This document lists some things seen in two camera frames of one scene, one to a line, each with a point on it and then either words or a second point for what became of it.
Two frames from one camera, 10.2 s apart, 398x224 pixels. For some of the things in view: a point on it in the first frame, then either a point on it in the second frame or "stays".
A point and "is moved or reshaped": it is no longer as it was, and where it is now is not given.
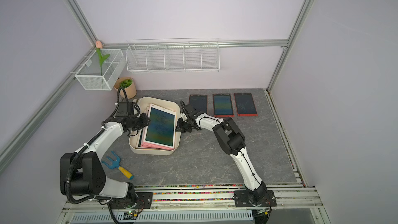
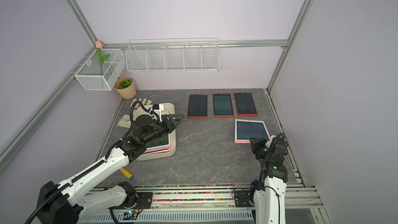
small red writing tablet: x=245 y=105 stays
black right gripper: x=178 y=127 -> x=256 y=144
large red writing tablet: x=223 y=105 stays
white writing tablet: x=160 y=131 is moved or reshaped
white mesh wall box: x=89 y=74 stays
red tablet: x=199 y=102 stays
